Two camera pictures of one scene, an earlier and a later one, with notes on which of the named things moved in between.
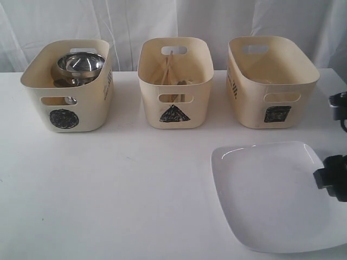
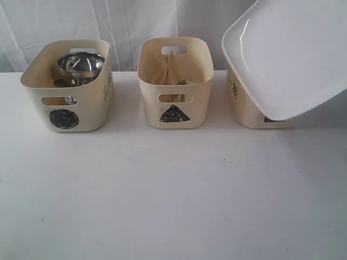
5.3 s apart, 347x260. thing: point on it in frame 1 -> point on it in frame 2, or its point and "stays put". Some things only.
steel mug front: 71,82 stays put
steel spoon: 184,82 stays put
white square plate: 269,193 -> 292,53
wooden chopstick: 165,73 stays put
